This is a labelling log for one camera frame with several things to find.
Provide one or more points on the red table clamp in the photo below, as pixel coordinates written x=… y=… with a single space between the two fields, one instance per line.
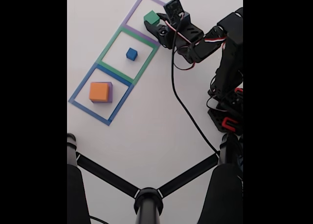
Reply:
x=224 y=123

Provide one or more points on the green square frame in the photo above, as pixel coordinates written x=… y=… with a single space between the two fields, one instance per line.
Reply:
x=110 y=45

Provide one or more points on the blue square frame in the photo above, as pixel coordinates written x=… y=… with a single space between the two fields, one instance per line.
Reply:
x=84 y=83

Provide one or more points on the green cube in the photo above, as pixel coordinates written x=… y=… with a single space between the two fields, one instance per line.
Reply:
x=151 y=17

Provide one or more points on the purple square frame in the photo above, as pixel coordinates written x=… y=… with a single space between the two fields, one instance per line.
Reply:
x=132 y=13

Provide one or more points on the small blue cube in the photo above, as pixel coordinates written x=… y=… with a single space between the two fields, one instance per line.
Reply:
x=131 y=54

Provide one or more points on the black camera tripod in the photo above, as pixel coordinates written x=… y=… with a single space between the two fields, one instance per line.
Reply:
x=148 y=204

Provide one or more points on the orange block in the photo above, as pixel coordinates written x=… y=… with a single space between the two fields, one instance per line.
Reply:
x=99 y=92

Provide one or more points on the purple block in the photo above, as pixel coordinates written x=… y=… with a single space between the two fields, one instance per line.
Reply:
x=110 y=94

